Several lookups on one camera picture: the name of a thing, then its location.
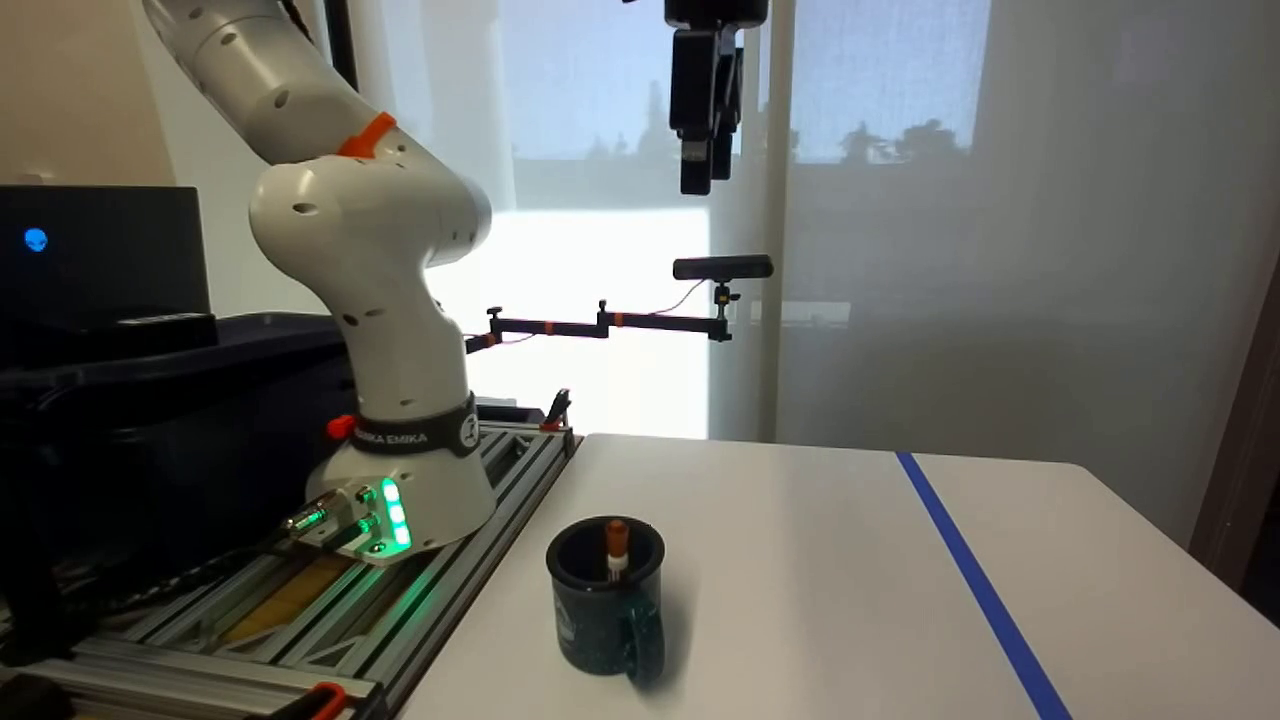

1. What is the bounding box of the black storage bin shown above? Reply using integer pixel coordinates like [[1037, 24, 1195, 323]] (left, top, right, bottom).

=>
[[0, 311, 358, 611]]

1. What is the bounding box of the camera on mount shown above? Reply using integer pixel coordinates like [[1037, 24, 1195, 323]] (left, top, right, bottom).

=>
[[464, 254, 775, 355]]

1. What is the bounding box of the black laptop with blue logo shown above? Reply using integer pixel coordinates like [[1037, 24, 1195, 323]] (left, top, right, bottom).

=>
[[0, 184, 219, 363]]

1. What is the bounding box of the blue tape strip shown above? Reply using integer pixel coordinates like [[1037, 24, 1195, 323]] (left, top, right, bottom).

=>
[[894, 451, 1074, 720]]

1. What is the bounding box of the black pole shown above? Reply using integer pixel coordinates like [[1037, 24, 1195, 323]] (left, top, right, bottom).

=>
[[321, 0, 360, 93]]

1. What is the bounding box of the window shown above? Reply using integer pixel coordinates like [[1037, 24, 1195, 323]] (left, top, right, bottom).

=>
[[420, 0, 993, 442]]

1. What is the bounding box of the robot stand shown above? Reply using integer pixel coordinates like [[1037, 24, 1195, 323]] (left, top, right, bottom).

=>
[[0, 398, 583, 720]]

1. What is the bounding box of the dark green speckled mug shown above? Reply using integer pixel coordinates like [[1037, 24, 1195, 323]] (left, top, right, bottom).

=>
[[545, 515, 669, 688]]

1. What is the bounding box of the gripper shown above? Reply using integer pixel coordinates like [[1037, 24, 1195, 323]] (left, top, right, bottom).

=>
[[664, 0, 772, 197]]

